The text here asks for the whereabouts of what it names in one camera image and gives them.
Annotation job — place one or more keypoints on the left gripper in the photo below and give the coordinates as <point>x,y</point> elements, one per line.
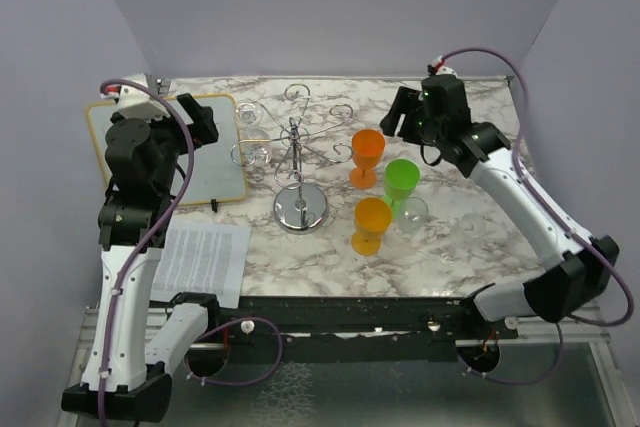
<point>202,130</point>

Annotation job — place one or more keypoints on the black base frame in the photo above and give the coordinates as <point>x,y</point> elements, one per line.
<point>263,329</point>

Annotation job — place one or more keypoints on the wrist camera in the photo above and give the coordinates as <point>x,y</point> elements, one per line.
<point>132,103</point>
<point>438,67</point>

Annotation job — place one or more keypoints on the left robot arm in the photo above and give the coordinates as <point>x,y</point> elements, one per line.
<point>128,377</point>

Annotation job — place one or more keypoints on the green wine glass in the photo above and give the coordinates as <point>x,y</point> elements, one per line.
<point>401,177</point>

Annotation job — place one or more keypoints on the yellow framed whiteboard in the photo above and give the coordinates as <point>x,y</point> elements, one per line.
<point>216,176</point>

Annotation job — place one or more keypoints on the orange wine glass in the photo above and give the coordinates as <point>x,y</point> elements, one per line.
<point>368,146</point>
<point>372,218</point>

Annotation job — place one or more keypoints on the aluminium rail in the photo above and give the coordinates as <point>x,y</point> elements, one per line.
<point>565,327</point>

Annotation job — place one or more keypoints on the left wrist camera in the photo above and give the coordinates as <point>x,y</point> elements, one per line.
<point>132,103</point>

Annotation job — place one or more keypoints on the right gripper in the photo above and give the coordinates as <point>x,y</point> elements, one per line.
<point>407,101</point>

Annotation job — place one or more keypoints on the clear glass centre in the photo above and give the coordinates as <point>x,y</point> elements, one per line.
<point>411,216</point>

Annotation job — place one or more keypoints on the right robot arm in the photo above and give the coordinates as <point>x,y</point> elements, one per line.
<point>577,264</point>

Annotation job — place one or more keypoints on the clear wine glass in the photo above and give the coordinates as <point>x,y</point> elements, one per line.
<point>252,137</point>
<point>464,234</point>

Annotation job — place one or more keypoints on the chrome wine glass rack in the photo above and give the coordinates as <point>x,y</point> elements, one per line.
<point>300,207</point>

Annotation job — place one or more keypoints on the printed paper sheet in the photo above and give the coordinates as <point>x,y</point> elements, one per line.
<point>202,258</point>

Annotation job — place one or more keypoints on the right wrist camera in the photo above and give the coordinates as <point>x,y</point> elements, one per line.
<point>438,67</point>

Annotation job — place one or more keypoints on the orange wine glass front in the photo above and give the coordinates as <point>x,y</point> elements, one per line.
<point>372,218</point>

